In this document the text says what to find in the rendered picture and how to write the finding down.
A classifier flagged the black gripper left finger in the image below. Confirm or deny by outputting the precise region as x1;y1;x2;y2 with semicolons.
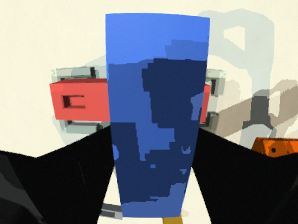
0;125;114;224

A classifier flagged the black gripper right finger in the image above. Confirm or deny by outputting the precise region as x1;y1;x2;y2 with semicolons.
192;127;298;224

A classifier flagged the grey flat plate with raised corner blocks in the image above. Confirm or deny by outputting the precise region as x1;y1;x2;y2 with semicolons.
51;65;227;135

